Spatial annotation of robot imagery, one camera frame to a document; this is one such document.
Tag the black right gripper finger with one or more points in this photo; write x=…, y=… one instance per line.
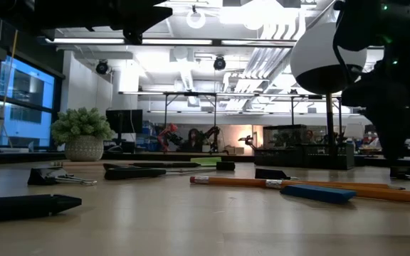
x=376, y=92

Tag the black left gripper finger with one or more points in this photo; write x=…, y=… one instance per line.
x=151, y=12
x=151, y=23

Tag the blue rectangular eraser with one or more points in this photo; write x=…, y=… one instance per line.
x=319, y=193

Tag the green sticky note pad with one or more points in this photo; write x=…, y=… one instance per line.
x=206, y=161

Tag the dark background robot arm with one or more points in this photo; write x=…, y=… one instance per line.
x=212, y=137

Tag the red background robot arm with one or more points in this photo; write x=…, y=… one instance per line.
x=169, y=133

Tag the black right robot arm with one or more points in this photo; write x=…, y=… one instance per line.
x=404, y=28

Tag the black mesh desk organizer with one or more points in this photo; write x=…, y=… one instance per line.
x=297, y=156

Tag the black ceiling spotlight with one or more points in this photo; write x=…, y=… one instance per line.
x=219, y=63
x=102, y=67

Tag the white globe table lamp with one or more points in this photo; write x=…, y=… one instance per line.
x=319, y=53

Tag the person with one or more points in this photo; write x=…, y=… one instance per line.
x=192, y=142
x=310, y=135

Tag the dark framed window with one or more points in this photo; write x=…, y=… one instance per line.
x=27, y=85

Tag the black background monitor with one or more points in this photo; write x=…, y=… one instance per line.
x=125, y=121

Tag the green plant in patterned pot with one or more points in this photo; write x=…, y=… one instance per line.
x=83, y=128

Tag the blue storage bins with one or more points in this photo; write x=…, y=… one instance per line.
x=151, y=142

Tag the cardboard box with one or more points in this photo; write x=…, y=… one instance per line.
x=235, y=150

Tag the black background frame stand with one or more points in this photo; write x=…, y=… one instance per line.
x=190, y=94

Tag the black aluminium table frame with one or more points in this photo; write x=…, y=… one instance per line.
x=148, y=156

